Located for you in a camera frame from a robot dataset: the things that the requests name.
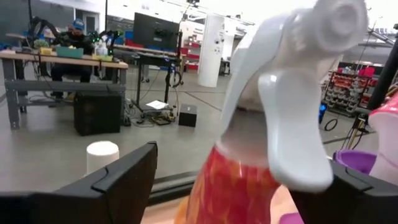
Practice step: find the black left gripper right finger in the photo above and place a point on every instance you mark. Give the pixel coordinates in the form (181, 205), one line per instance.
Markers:
(357, 205)

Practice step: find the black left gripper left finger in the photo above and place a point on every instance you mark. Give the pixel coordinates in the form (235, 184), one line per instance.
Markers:
(93, 202)

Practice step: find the white bottle with white cap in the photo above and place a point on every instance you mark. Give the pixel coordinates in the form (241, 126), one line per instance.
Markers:
(102, 154)

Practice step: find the purple cloth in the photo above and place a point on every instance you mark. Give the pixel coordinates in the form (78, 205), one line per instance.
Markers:
(290, 219)

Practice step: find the orange spray bottle white trigger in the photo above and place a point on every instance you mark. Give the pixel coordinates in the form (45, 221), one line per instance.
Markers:
(242, 193)

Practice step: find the black background robot arm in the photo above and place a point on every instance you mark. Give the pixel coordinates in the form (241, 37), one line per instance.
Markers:
(40, 25)

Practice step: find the purple plastic bowl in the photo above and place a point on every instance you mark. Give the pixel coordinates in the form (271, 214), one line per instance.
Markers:
(354, 160)

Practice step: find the large black case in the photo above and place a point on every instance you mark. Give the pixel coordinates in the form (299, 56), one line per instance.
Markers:
(98, 113)

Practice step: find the shelf with red bins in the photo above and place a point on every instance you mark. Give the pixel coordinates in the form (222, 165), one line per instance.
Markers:
(348, 90)

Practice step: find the white paper sheet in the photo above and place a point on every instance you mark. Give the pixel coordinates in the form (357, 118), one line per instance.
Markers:
(157, 104)

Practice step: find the small black box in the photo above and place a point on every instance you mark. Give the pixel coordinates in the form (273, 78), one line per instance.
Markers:
(187, 115)

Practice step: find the black monitor cart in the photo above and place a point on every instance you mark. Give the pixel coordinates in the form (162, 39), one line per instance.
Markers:
(140, 81)

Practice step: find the wooden table grey legs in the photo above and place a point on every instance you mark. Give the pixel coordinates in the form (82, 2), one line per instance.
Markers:
(62, 60)

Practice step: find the teal bin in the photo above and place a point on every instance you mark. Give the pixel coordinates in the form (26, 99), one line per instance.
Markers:
(69, 52)

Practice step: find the person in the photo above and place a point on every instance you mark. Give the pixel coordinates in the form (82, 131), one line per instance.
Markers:
(73, 40)

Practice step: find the small plant yellow pot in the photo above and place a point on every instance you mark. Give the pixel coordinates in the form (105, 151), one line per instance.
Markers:
(42, 46)

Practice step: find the black monitor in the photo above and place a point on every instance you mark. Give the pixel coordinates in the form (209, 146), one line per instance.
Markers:
(155, 31)

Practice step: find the white round pillar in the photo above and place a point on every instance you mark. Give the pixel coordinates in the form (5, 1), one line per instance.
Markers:
(211, 49)

